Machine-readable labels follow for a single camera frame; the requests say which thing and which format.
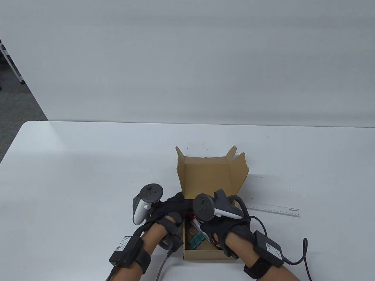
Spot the person's right hand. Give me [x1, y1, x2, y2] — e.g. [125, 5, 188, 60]
[193, 217, 254, 258]

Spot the person's left hand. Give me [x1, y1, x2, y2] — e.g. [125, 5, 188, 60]
[146, 192, 194, 235]

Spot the pile of coloured binder clips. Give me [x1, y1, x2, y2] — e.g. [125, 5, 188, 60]
[189, 231, 206, 250]

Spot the brown cardboard mailer box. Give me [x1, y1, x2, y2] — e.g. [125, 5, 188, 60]
[175, 145, 249, 261]

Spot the clear plastic ruler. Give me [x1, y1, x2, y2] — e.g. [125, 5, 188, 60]
[246, 204, 301, 218]

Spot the person's left forearm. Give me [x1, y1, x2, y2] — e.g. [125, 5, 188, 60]
[113, 225, 168, 281]

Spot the person's right forearm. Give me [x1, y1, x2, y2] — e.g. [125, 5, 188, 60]
[226, 234, 301, 281]

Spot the white grey handheld controller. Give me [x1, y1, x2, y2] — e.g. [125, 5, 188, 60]
[193, 189, 244, 222]
[132, 184, 164, 226]

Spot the black thick curved hose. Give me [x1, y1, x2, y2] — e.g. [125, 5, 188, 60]
[133, 220, 156, 239]
[233, 196, 267, 234]

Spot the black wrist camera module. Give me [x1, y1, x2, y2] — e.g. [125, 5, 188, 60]
[160, 234, 183, 254]

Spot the black wrist sensor box strap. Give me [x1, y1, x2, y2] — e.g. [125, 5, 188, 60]
[109, 236, 152, 274]
[244, 230, 285, 278]

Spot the grey cable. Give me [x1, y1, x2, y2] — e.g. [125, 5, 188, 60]
[156, 249, 174, 281]

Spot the black braided cable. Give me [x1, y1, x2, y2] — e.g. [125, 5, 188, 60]
[283, 238, 311, 281]

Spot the thin black cable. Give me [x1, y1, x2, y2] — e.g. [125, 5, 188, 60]
[106, 263, 120, 281]

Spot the white metal rack frame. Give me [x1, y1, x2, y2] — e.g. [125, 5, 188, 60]
[0, 41, 26, 85]

